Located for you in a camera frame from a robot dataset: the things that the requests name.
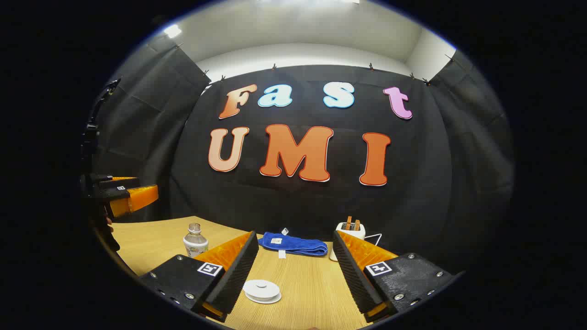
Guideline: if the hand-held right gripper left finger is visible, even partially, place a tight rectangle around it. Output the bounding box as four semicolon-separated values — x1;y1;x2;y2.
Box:
139;231;260;323

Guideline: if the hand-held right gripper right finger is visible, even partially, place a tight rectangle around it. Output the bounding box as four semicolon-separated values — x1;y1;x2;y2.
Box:
332;230;464;324

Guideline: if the white teacup lid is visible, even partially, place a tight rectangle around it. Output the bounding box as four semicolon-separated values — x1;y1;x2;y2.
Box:
242;279;281;301

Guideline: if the clear plastic water bottle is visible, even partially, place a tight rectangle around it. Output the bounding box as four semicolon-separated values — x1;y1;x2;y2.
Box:
183;223;210;259

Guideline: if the white toaster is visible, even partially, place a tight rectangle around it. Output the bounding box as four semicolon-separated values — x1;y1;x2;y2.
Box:
329;222;366;262

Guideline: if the blue folded towel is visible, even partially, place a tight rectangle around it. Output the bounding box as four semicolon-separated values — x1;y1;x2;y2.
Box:
257;227;329;259

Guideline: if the black backdrop cloth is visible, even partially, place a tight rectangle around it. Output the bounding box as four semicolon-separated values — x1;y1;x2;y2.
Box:
92;33;515;275

